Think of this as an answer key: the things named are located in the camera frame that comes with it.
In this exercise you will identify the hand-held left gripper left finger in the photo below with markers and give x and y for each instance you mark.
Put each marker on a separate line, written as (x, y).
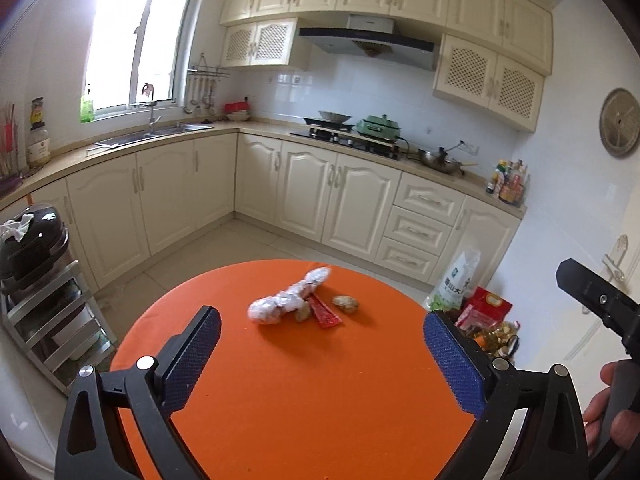
(192, 355)

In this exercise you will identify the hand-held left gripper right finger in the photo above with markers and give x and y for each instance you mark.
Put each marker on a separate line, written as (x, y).
(455, 365)

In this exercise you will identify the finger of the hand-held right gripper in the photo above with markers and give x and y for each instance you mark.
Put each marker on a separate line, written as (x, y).
(595, 292)

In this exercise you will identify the person's right hand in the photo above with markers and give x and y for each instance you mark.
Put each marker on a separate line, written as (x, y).
(629, 430)

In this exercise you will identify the gold wrapped items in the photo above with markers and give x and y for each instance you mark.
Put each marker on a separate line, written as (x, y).
(500, 335)

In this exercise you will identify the red box on floor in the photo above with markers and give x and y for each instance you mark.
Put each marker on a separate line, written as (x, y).
(487, 305)

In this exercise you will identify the white rice bag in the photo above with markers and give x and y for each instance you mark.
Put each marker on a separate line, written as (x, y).
(455, 282)

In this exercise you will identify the plastic wrapped sausage bundle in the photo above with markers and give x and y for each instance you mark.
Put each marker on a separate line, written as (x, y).
(280, 307)

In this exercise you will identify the cream cabinet drawer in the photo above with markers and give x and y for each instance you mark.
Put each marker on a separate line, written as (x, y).
(417, 231)
(407, 260)
(429, 199)

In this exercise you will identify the round orange table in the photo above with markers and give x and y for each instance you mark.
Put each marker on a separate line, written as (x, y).
(300, 400)

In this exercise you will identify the small ginger piece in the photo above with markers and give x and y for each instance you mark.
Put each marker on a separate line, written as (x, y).
(302, 314)

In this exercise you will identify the large ginger root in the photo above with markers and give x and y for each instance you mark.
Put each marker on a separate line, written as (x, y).
(346, 304)

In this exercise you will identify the group of condiment bottles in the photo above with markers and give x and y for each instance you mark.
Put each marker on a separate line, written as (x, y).
(510, 185)

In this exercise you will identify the red sauce packet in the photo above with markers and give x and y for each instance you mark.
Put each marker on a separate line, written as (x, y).
(325, 315)

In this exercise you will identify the metal storage rack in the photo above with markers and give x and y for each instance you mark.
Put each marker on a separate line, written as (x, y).
(50, 320)

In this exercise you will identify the black electric grill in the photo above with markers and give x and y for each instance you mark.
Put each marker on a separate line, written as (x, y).
(35, 250)

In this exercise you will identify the steel wok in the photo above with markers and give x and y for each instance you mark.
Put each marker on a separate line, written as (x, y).
(440, 162)

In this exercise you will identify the cream lower kitchen cabinets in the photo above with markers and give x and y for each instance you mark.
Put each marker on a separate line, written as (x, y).
(305, 185)

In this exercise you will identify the white rag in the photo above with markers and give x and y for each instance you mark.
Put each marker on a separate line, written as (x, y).
(15, 227)

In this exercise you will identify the steel double sink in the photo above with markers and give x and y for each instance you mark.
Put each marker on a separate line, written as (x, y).
(135, 137)

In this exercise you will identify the large lattice door cabinet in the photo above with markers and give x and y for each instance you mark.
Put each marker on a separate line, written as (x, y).
(487, 77)

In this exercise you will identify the black gas stove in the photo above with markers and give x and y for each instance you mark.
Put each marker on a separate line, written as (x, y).
(360, 144)

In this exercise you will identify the chrome faucet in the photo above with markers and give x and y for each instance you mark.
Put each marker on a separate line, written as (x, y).
(151, 117)

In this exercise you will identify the white bowl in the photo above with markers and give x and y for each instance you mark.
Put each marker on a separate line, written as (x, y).
(239, 116)

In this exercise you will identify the green electric pot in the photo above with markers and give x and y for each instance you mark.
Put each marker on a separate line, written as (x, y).
(380, 127)

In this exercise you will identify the red container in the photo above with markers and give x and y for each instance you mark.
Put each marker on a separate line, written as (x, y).
(235, 107)

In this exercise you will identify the purple drip tray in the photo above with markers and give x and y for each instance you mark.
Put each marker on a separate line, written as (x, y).
(7, 185)

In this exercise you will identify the clear plastic jar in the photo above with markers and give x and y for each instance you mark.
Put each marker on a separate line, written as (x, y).
(39, 150)

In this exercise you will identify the green dish soap bottle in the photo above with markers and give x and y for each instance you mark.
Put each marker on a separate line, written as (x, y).
(87, 110)

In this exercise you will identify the black induction cooker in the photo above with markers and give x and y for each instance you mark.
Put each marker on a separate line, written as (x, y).
(327, 125)

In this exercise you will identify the hanging utensil rack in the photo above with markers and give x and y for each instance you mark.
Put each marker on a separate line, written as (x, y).
(202, 85)

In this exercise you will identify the steel pan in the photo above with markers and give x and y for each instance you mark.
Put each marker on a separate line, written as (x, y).
(335, 116)

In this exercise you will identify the dark bottle yellow label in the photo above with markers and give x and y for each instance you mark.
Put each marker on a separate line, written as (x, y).
(37, 115)

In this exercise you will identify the red chopstick holder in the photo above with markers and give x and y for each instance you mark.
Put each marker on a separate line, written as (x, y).
(7, 135)

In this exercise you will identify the small lattice door cabinet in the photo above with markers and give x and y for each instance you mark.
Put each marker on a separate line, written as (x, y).
(260, 42)

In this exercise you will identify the kitchen window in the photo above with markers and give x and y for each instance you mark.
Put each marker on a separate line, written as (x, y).
(125, 35)

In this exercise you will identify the range hood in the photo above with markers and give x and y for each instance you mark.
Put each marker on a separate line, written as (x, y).
(370, 35)

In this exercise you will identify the round wall ornament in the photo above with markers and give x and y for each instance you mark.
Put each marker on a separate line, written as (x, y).
(620, 122)

